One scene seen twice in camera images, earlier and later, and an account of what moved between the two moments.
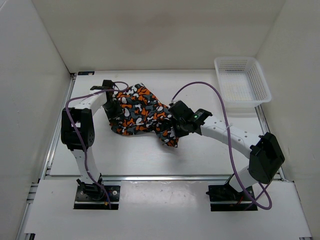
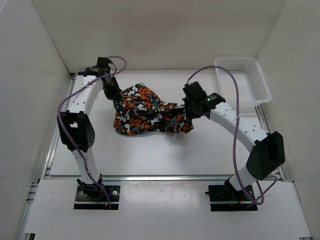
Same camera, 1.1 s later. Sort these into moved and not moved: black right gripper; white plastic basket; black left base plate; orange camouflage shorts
Moved: black right gripper; orange camouflage shorts
Not moved: black left base plate; white plastic basket
